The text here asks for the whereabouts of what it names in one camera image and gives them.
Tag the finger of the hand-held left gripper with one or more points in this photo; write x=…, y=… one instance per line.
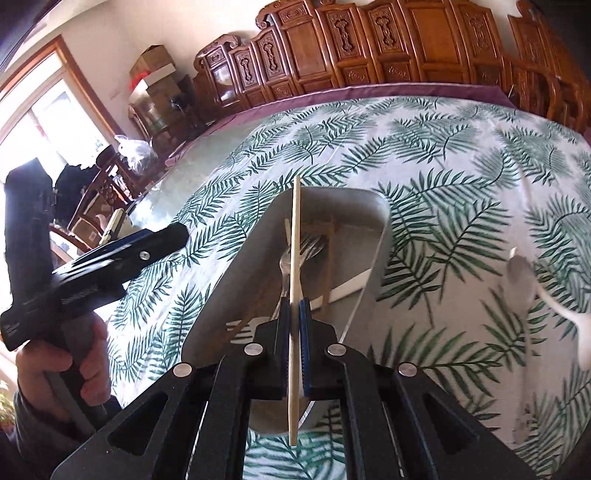
x=157, y=242
x=129, y=240

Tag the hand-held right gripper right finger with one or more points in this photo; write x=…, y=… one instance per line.
x=304, y=341

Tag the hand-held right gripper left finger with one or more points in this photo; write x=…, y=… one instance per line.
x=285, y=341

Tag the metal fork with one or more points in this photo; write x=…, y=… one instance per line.
x=302, y=251
x=240, y=334

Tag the light bamboo chopstick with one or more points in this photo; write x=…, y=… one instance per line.
x=295, y=230

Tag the grey metal tray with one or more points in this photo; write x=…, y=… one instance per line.
x=323, y=207

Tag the person's left forearm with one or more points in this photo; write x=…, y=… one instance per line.
x=32, y=434

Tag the person's left hand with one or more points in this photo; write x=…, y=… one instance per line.
x=44, y=378

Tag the wooden dining chair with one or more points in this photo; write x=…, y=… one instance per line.
x=115, y=184

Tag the black bag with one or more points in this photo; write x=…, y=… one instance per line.
x=81, y=184

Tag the clear plastic bag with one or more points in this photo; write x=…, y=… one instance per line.
x=134, y=150

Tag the wooden framed window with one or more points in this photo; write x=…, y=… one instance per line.
x=41, y=120

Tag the white cardboard box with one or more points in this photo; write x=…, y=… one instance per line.
x=154, y=79

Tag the brown cardboard box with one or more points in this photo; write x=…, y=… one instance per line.
x=152, y=60

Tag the white plastic spoon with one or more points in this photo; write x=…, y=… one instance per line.
x=521, y=281

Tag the leaf-printed tablecloth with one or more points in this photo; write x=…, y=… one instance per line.
x=461, y=161

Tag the long carved wooden sofa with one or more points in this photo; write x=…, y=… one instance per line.
x=369, y=41

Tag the wooden armchair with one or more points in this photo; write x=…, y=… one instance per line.
x=540, y=92

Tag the short carved wooden sofa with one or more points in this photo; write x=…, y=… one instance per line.
x=554, y=37

